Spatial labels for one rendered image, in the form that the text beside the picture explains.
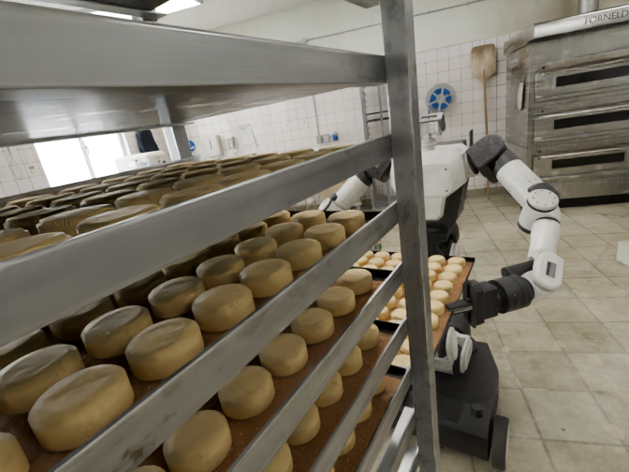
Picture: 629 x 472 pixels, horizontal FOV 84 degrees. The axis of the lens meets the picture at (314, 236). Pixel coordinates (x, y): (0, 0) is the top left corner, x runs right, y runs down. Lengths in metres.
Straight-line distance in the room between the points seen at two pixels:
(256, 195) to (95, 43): 0.12
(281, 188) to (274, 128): 5.71
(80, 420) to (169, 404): 0.04
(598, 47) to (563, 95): 0.52
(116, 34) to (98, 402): 0.19
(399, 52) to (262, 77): 0.23
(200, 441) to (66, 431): 0.11
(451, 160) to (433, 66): 4.36
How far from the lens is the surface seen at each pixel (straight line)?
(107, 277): 0.19
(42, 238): 0.23
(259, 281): 0.32
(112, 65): 0.20
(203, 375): 0.24
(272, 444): 0.32
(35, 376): 0.30
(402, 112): 0.47
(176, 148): 0.74
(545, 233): 1.16
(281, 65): 0.29
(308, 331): 0.40
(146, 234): 0.20
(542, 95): 4.81
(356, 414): 0.45
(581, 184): 5.13
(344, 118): 5.69
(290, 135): 5.90
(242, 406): 0.34
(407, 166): 0.47
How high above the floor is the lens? 1.46
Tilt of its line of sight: 18 degrees down
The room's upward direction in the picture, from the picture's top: 9 degrees counter-clockwise
